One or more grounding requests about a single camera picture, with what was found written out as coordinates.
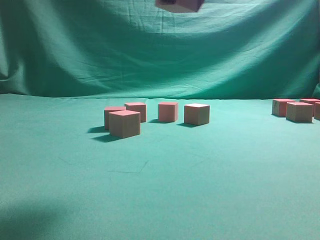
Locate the red cube placed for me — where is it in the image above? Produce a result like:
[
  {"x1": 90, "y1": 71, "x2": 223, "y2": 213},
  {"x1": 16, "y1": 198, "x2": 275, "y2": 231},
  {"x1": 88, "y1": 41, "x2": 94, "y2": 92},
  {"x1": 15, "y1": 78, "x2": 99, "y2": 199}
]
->
[
  {"x1": 184, "y1": 103, "x2": 210, "y2": 126},
  {"x1": 124, "y1": 102, "x2": 147, "y2": 123},
  {"x1": 158, "y1": 102, "x2": 178, "y2": 123}
]

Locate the red cube carried aloft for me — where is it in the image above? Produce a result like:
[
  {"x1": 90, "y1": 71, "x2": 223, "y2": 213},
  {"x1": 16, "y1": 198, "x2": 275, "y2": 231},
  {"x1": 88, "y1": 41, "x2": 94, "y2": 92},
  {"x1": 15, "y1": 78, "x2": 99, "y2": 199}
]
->
[{"x1": 155, "y1": 0, "x2": 205, "y2": 13}]

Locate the green cloth backdrop and cover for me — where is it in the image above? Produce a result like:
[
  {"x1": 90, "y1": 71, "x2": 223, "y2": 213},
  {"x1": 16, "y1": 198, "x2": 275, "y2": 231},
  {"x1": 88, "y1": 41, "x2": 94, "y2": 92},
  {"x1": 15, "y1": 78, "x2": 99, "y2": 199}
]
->
[{"x1": 0, "y1": 0, "x2": 320, "y2": 240}]

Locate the red wooden cube far-left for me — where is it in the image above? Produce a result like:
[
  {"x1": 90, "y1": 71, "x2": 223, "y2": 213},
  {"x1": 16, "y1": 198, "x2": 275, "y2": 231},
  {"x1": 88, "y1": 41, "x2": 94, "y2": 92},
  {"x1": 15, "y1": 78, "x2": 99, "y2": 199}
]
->
[{"x1": 271, "y1": 98, "x2": 296, "y2": 117}]

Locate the red wooden cube middle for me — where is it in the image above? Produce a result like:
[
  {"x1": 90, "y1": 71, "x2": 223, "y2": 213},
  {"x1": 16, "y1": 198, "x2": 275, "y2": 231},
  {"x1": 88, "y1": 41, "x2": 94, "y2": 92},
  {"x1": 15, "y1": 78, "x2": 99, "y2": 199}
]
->
[{"x1": 285, "y1": 102, "x2": 314, "y2": 123}]

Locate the red wooden cube back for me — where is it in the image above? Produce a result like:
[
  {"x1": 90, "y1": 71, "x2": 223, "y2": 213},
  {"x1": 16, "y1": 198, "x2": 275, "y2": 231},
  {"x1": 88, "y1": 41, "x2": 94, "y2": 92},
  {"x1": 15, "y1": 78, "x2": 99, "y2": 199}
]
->
[{"x1": 299, "y1": 98, "x2": 320, "y2": 105}]

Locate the red wooden cube edge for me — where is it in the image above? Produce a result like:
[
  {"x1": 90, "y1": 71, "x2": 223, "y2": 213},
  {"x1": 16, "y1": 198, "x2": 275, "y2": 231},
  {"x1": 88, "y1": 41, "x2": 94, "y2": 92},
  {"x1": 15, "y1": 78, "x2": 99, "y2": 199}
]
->
[{"x1": 313, "y1": 101, "x2": 320, "y2": 120}]

